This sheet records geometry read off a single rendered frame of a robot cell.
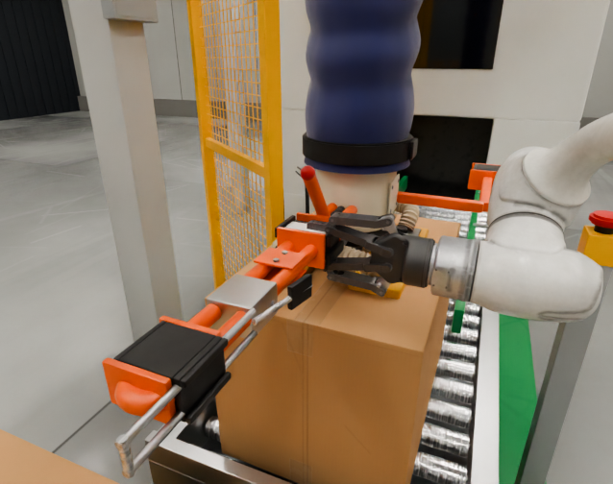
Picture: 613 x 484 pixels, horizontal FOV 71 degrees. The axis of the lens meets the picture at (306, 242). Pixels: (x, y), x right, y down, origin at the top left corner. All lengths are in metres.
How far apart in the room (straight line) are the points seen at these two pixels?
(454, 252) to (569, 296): 0.15
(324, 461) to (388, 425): 0.18
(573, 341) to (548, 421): 0.26
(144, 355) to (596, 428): 1.95
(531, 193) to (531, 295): 0.15
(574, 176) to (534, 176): 0.05
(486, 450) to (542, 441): 0.40
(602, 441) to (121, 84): 2.20
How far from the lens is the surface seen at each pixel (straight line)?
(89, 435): 2.02
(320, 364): 0.76
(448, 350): 1.41
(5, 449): 1.27
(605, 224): 1.12
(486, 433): 1.10
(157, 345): 0.45
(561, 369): 1.29
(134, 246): 1.82
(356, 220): 0.65
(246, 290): 0.53
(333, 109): 0.80
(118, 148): 1.71
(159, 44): 12.11
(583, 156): 0.65
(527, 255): 0.62
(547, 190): 0.68
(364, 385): 0.76
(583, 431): 2.15
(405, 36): 0.83
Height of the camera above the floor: 1.35
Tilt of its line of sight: 23 degrees down
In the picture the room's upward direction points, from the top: straight up
